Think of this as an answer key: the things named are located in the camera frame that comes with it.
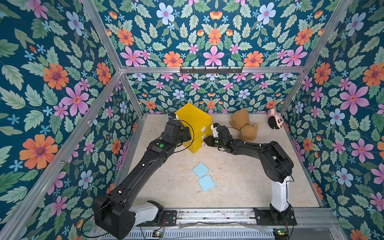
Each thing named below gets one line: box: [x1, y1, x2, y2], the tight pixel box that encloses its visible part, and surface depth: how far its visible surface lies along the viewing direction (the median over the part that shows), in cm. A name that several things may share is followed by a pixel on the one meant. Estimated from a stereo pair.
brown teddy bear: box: [229, 108, 259, 142], surface depth 103 cm
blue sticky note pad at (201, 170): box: [192, 162, 210, 178], surface depth 92 cm
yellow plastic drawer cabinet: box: [175, 103, 213, 154], surface depth 92 cm
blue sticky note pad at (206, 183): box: [197, 174, 216, 193], surface depth 86 cm
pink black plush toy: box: [267, 108, 284, 130], surface depth 107 cm
